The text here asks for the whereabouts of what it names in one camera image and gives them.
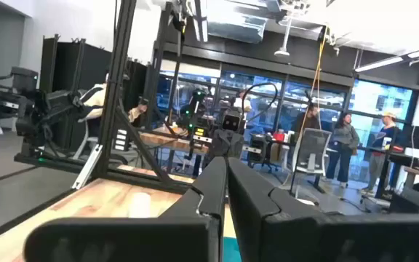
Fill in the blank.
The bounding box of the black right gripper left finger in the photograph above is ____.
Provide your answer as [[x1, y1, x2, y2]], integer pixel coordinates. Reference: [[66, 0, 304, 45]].
[[23, 156, 228, 262]]

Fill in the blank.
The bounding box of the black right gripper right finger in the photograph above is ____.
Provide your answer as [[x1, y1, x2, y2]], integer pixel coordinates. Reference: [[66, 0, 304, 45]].
[[227, 156, 419, 262]]

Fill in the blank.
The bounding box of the background robot with green lights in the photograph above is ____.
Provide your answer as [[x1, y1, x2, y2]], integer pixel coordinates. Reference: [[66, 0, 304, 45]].
[[178, 89, 214, 172]]

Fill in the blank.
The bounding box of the person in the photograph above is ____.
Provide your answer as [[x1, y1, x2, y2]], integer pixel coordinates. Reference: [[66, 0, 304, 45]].
[[324, 111, 361, 188], [295, 103, 322, 140], [361, 111, 402, 194], [79, 72, 109, 139], [231, 89, 254, 111], [127, 98, 151, 128]]

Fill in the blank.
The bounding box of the background wooden table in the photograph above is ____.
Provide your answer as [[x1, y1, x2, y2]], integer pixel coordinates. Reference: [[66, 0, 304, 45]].
[[138, 131, 210, 154]]

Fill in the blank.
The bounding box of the grey office chair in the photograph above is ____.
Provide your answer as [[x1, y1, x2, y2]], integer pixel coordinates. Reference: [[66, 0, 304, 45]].
[[288, 127, 333, 194]]

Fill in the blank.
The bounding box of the white pendant lamp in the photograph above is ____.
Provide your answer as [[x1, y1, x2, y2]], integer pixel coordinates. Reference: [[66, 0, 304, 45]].
[[274, 17, 292, 57]]

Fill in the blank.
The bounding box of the black partition panel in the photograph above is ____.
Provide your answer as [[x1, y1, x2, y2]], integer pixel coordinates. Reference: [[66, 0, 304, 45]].
[[40, 34, 148, 150]]

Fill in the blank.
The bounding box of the white ceiling strip light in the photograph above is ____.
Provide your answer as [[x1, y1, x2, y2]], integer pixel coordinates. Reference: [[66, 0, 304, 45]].
[[354, 43, 419, 74]]

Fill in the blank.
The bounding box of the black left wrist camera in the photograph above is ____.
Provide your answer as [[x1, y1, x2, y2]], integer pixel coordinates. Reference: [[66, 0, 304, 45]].
[[223, 114, 243, 132]]

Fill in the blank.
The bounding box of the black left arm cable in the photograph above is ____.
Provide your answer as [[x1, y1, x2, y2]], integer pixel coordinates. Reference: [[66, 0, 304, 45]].
[[241, 82, 279, 123]]

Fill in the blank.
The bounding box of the yellow hanging cord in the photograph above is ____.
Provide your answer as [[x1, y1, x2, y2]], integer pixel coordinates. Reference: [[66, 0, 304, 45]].
[[298, 27, 329, 140]]

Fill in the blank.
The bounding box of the black aluminium table frame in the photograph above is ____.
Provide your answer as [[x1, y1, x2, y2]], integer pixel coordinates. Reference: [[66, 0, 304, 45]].
[[71, 0, 196, 194]]

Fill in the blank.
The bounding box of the silver angle bracket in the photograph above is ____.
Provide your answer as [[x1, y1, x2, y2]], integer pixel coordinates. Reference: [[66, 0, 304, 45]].
[[71, 144, 103, 190]]

